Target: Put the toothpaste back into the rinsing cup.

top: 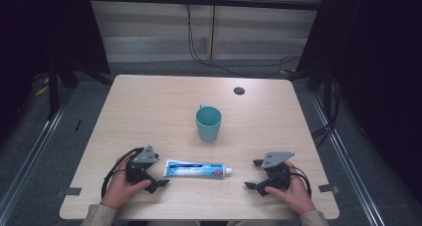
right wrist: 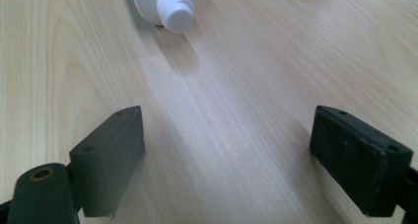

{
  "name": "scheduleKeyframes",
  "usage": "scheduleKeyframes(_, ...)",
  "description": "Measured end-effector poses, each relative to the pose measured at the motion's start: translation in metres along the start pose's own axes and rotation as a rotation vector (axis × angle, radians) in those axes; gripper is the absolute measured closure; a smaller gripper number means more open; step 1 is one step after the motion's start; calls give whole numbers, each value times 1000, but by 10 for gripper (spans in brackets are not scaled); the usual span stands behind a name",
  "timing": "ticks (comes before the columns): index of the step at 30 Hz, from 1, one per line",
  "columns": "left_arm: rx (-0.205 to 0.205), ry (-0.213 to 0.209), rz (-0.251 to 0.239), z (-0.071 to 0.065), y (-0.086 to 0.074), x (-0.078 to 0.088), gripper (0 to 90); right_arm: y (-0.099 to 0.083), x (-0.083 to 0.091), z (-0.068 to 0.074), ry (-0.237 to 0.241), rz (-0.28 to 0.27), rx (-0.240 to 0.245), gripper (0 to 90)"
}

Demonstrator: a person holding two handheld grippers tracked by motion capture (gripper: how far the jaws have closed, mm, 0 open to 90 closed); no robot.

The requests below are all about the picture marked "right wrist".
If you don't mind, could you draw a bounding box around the white and blue toothpaste tube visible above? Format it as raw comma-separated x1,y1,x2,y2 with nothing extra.
131,0,198,35

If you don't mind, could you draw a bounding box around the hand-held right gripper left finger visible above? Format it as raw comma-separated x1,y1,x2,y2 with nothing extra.
68,105,146,219

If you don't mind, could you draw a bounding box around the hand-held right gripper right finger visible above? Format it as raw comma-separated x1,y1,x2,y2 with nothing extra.
309,105,414,218

